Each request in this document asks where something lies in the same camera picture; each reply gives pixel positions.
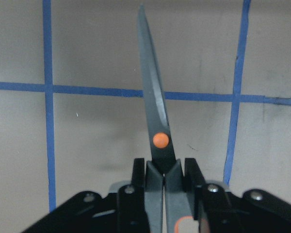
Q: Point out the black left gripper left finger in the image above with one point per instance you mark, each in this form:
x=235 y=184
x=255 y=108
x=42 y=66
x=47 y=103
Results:
x=122 y=211

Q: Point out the grey orange scissors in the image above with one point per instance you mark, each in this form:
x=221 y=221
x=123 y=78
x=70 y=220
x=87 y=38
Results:
x=166 y=203

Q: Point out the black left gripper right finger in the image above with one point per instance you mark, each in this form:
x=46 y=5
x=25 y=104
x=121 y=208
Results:
x=220 y=211

